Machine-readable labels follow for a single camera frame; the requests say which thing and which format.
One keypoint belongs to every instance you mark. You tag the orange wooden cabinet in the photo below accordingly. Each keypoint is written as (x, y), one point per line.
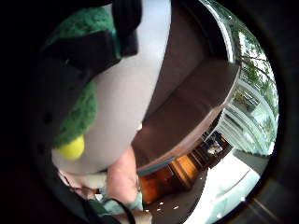
(162, 182)

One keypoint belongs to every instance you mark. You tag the dark wooden furniture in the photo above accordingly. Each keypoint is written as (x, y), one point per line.
(215, 147)

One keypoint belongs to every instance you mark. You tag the green plush toy yellow beak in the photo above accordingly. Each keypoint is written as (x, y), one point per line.
(80, 115)

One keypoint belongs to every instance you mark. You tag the brown sofa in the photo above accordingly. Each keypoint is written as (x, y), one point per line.
(190, 102)

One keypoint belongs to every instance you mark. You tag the glass window wall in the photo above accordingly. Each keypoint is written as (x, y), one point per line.
(253, 102)

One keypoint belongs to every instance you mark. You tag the the person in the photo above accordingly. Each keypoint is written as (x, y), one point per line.
(123, 207)

